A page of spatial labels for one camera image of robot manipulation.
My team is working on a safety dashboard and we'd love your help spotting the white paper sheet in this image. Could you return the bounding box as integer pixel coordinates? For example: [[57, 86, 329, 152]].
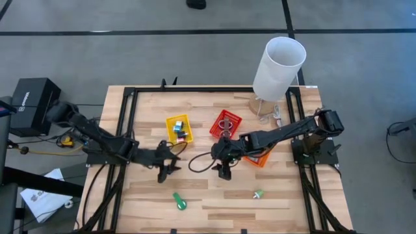
[[19, 168, 73, 224]]

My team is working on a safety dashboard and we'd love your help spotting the red plastic basket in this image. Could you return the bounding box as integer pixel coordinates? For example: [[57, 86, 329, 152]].
[[209, 109, 243, 140]]

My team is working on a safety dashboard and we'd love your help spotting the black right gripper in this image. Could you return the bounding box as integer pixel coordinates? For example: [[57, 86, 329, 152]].
[[211, 138, 244, 181]]

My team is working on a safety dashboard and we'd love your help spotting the person's shoe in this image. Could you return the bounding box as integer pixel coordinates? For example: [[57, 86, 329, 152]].
[[186, 0, 207, 10]]

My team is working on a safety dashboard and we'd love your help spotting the yellow floor cable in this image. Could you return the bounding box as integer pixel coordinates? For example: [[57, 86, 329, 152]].
[[18, 135, 85, 157]]

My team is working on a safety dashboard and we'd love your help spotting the black floor cable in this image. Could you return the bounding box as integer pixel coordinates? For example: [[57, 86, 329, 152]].
[[385, 116, 416, 164]]

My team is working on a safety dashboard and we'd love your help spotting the white shade wooden base lamp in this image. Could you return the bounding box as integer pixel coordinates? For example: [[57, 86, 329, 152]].
[[248, 36, 307, 116]]

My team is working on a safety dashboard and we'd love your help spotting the orange plastic basket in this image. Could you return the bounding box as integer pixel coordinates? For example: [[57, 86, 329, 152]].
[[243, 151, 271, 168]]

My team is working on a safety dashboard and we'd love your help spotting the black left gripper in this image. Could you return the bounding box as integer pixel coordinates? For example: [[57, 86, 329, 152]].
[[131, 140, 182, 183]]

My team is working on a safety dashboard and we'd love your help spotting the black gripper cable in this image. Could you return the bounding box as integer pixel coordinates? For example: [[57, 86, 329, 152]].
[[188, 151, 219, 174], [165, 141, 189, 157]]

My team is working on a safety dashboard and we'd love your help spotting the clear lamp power cable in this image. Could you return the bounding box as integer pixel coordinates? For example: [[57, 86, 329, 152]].
[[258, 103, 287, 128]]

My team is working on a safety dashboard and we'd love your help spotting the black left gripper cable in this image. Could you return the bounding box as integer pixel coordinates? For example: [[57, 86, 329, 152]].
[[165, 141, 189, 157]]

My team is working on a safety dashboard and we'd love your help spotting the black metal table frame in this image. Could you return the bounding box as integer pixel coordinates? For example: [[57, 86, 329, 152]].
[[76, 84, 355, 234]]

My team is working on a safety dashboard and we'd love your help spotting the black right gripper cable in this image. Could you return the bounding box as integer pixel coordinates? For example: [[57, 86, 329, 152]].
[[188, 151, 219, 174]]

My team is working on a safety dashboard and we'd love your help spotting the black cardboard box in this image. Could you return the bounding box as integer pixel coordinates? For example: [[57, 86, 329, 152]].
[[9, 77, 62, 137]]

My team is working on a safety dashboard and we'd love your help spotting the yellow plastic basket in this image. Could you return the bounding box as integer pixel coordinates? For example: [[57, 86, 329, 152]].
[[165, 114, 194, 145]]

